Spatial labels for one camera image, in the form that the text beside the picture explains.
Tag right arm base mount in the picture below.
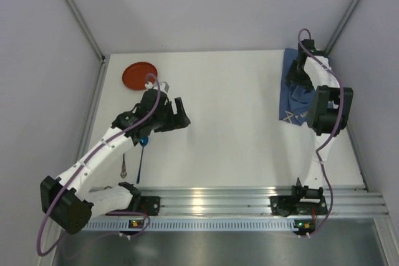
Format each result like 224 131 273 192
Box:
269 178 328 217

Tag aluminium frame post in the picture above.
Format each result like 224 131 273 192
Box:
324 0 362 55
64 0 105 62

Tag blue embroidered cloth placemat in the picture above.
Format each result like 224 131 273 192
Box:
279 48 315 126

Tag aluminium mounting rail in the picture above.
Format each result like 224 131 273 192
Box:
140 187 389 218

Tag left aluminium frame post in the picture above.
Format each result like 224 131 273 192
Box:
64 0 105 62

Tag speckled ceramic cup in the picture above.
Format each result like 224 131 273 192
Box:
160 82 170 93

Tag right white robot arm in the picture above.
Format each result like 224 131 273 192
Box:
284 38 353 201

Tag pink metallic fork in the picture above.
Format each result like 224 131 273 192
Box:
120 154 127 178

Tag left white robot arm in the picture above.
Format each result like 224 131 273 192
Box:
40 88 191 235

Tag right aluminium frame post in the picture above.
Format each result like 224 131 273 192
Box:
324 0 362 55

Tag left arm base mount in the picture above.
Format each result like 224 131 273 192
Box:
106 182 161 216

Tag blue metallic spoon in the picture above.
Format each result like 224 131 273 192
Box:
136 136 149 184

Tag perforated cable duct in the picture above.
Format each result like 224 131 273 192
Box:
84 218 298 232

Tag red round plate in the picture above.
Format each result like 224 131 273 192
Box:
122 62 158 91

